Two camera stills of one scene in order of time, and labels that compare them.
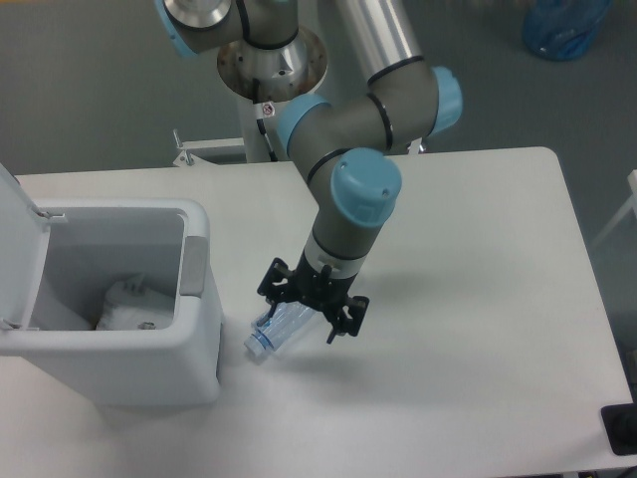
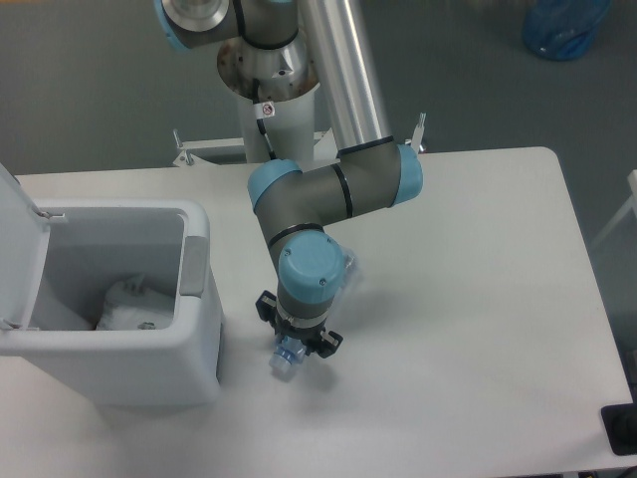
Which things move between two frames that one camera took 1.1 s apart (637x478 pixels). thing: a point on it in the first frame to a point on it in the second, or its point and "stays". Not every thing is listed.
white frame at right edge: (632, 201) stays
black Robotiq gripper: (323, 291) to (267, 306)
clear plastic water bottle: (287, 319) to (287, 353)
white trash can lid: (24, 243) stays
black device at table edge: (619, 422) stays
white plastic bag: (131, 306) stays
